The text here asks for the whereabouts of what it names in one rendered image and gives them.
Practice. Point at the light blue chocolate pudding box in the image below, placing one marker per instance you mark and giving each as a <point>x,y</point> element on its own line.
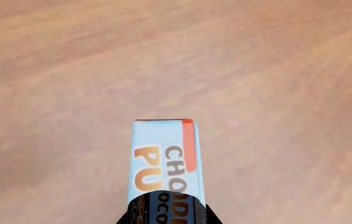
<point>157,140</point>

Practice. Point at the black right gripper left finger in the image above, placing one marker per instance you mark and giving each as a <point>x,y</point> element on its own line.
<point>125,219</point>

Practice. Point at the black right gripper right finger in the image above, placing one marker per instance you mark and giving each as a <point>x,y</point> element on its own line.
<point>210,218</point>

